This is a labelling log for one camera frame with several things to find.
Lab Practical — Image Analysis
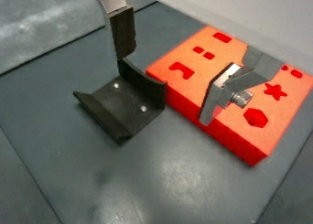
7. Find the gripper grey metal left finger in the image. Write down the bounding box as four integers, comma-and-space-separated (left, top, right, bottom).
97, 0, 136, 58

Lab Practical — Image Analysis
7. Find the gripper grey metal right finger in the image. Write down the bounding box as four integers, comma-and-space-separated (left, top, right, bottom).
198, 46, 283, 125

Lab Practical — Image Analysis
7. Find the orange red shape board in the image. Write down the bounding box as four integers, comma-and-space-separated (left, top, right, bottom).
148, 27, 313, 165

